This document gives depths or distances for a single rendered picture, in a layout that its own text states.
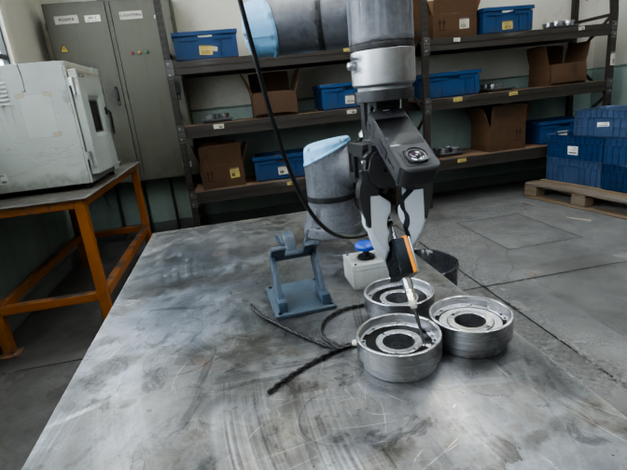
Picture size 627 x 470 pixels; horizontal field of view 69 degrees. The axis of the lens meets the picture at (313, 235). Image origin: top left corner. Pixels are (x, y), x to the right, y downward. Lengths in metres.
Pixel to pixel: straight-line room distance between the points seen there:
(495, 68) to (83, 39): 3.89
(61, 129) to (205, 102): 2.07
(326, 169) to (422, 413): 0.67
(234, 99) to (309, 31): 3.90
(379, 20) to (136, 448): 0.52
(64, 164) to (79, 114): 0.27
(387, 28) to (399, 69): 0.04
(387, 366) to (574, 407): 0.19
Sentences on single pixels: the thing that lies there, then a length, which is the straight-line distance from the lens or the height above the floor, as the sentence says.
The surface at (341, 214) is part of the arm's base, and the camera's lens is 1.09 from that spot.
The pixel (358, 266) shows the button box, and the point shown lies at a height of 0.84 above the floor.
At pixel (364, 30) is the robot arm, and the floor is 1.19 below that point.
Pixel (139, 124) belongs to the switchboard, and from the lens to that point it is 4.35.
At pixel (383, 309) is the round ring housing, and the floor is 0.83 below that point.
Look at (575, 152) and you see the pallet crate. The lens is 4.69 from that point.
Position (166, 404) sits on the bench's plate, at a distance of 0.60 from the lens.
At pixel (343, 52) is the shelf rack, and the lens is 4.08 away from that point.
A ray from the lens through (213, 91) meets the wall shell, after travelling 4.54.
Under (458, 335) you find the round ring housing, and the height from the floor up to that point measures 0.83.
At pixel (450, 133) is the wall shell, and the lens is 5.09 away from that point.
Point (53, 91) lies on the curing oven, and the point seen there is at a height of 1.28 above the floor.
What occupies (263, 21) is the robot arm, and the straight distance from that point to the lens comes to 0.66.
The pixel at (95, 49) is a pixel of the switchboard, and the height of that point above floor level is 1.68.
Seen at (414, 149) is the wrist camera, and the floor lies 1.07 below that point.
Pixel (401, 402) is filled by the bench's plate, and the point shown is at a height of 0.80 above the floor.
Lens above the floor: 1.13
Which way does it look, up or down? 17 degrees down
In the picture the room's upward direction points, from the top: 6 degrees counter-clockwise
